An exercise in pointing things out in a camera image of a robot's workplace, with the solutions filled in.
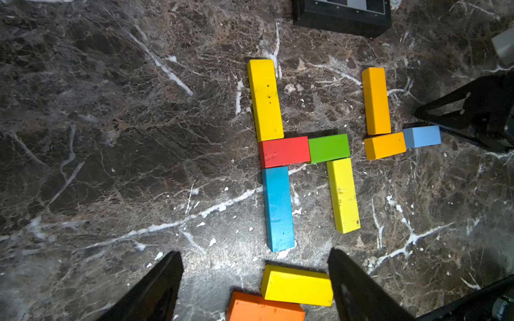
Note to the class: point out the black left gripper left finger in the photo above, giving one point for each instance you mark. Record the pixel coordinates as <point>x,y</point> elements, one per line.
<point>154,297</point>

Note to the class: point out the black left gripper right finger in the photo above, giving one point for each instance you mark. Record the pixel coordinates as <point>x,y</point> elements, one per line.
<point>357,296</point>

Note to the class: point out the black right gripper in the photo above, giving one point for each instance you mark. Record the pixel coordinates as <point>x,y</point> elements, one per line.
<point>480,112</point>

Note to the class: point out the light blue block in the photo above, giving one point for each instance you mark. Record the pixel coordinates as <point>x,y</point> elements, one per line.
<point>422,136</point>

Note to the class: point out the long yellow block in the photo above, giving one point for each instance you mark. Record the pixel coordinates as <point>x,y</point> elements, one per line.
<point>377,113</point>

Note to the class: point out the dark yellow block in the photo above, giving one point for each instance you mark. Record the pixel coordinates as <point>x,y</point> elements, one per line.
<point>379,147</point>

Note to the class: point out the cyan block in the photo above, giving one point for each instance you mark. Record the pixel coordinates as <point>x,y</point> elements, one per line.
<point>278,209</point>

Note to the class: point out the small yellow block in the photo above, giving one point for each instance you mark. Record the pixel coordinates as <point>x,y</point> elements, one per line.
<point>343,195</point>

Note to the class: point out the green block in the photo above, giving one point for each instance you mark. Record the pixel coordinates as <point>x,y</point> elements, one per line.
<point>328,148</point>

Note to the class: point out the red block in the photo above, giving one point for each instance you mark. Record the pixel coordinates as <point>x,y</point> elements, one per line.
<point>284,152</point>

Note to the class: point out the yellow stroke block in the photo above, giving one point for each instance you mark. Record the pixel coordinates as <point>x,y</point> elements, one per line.
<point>265,101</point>

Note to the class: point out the checkered board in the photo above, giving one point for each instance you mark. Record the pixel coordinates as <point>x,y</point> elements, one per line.
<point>368,18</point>

